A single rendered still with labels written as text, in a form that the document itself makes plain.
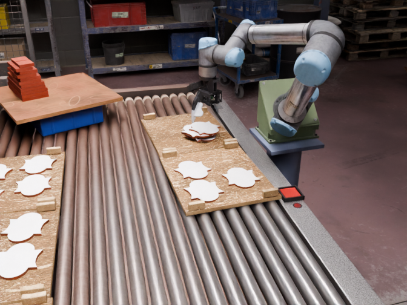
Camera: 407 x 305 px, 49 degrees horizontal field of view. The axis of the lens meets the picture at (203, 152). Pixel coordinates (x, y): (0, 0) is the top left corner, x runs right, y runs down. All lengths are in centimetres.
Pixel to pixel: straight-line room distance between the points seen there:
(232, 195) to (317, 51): 56
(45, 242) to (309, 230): 82
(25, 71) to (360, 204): 236
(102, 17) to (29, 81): 362
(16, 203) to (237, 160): 84
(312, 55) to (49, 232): 100
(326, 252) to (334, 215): 181
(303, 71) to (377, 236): 177
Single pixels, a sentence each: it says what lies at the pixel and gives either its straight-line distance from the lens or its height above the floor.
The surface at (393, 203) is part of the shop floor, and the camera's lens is 347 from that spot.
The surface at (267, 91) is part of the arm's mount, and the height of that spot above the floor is 108.
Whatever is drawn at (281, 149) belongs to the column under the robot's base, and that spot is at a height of 87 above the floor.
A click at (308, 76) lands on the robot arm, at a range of 154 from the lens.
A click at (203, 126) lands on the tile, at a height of 98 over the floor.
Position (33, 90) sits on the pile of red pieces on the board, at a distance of 226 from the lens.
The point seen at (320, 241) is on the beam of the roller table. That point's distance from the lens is 144.
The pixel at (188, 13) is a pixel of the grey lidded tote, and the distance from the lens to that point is 599.
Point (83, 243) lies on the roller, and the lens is 143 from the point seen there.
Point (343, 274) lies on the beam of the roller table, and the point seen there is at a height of 92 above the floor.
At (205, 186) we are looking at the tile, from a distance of 160.
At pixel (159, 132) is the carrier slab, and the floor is 94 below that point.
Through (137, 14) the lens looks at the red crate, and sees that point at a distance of 584.
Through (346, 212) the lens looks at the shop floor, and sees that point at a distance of 326.
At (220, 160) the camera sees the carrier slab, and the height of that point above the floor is 94.
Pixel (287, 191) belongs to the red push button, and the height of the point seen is 93.
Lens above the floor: 179
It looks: 27 degrees down
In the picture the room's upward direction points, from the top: straight up
